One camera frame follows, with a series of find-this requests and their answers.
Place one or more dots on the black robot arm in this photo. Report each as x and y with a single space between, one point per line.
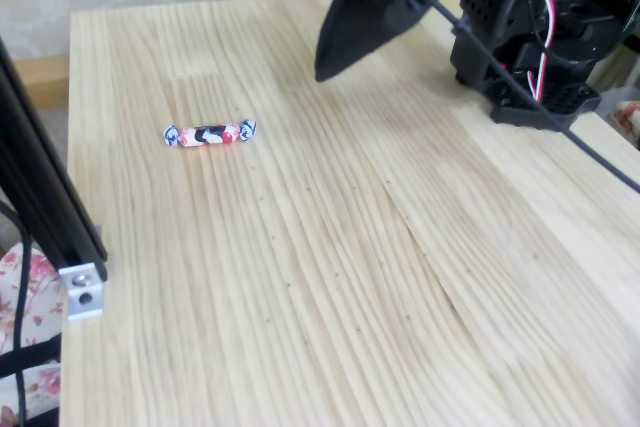
480 7

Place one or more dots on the light wooden baseboard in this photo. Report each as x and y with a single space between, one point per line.
42 79

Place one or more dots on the silver corner bracket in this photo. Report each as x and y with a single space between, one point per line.
82 294

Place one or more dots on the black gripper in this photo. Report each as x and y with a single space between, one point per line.
361 22

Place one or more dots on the aluminium extrusion post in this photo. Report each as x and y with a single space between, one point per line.
40 187

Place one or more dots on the floral fabric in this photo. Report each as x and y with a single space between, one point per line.
42 297
629 119

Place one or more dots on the candy red blue white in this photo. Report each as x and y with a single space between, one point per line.
210 134

